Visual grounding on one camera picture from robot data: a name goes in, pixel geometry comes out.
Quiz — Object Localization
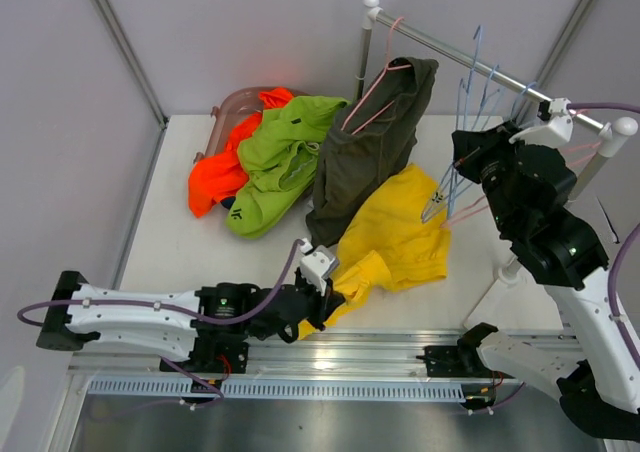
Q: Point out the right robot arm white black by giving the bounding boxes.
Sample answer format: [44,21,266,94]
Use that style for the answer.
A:
[452,122,639,441]

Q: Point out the pink hanger olive shorts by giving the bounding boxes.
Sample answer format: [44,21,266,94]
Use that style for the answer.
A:
[342,16,414,136]

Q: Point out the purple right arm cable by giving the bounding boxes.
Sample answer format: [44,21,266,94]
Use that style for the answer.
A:
[567,101,640,368]

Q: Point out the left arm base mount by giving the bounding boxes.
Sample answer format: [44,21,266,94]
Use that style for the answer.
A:
[172,338,249,374]

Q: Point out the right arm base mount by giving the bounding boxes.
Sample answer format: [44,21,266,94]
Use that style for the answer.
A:
[415,345,482,378]

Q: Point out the white metal clothes rack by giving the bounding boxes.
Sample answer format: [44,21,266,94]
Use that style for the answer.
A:
[353,0,640,329]

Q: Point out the pink translucent plastic basin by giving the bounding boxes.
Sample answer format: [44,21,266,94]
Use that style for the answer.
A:
[188,87,306,186]

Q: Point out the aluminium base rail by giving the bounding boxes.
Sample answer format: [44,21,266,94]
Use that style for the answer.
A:
[69,329,520,403]

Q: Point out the lime green shorts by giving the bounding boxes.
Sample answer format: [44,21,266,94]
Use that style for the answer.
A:
[226,96,349,239]

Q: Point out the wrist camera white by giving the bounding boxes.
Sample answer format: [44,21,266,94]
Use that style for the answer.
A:
[299,245,339,295]
[509,98,573,149]

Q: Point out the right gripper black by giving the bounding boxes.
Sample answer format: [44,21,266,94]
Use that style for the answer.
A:
[453,120,531,234]

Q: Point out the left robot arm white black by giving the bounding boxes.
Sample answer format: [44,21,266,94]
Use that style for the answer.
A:
[36,271,346,372]

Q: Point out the navy blue shorts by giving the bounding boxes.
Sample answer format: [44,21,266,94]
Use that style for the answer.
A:
[220,196,236,210]

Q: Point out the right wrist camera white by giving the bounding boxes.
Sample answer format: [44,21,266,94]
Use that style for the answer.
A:
[509,98,573,149]

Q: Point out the olive grey shorts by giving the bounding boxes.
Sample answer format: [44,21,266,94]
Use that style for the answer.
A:
[305,57,439,247]

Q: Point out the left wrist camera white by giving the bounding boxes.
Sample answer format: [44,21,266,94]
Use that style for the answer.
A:
[299,245,339,295]

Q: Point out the blue hanger yellow shorts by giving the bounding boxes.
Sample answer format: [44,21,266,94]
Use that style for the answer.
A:
[421,25,484,224]

